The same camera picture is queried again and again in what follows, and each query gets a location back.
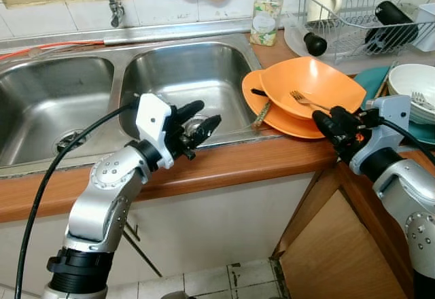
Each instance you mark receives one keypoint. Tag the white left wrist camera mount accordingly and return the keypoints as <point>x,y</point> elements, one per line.
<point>151,119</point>

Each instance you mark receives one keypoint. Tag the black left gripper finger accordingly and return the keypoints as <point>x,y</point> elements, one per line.
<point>207,128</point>
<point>189,111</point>

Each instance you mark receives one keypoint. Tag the silver fork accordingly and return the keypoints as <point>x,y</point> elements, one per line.
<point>421,99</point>
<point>302,98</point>

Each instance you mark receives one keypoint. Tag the white ceramic bowl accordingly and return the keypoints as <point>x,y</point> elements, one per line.
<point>408,81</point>

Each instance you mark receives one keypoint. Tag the sink drain strainer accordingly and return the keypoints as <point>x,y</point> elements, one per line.
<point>68,140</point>

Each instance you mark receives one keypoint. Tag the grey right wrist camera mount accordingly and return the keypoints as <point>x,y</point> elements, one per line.
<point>394,112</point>

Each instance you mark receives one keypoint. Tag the clear plastic drain tray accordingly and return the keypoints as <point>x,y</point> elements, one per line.
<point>291,37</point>

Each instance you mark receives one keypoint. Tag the white ceramic mug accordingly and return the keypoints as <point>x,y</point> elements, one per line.
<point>323,3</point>

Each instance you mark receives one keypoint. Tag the black bottle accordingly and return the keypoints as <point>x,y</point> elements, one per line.
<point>394,24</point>

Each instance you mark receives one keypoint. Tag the stainless steel double sink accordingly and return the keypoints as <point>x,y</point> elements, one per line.
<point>183,75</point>

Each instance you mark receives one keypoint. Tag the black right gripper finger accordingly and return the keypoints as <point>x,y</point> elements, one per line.
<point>345,117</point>
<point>326,126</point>

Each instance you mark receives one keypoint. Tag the teal plate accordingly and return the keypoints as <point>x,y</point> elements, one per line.
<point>370,80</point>

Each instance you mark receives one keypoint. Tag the metal sink faucet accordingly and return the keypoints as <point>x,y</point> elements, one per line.
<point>110,0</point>

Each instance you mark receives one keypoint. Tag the soap dispenser bottle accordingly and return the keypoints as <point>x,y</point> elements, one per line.
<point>266,20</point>

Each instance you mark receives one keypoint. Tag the orange plastic bowl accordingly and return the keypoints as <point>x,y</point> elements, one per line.
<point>312,81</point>

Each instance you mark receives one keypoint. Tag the orange plastic plate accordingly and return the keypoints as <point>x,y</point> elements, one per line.
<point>272,122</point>

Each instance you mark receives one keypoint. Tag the wooden cabinet door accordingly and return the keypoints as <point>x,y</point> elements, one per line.
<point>340,251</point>

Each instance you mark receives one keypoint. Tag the white plastic utensil holder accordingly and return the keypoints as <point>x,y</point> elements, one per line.
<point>427,27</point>

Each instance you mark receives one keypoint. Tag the white kitchen base cabinet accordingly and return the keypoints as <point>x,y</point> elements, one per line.
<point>217,224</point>

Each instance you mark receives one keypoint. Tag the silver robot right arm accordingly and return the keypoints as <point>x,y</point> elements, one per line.
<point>408,197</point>

